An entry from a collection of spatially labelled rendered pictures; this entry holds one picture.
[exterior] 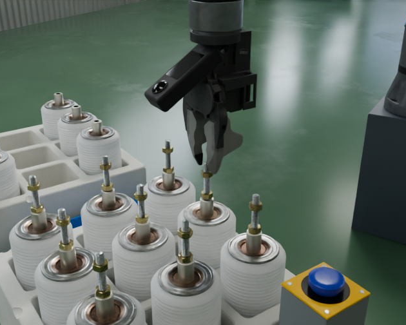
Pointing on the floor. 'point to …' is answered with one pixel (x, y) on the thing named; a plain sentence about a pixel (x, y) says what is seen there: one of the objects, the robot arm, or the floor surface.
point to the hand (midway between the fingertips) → (202, 162)
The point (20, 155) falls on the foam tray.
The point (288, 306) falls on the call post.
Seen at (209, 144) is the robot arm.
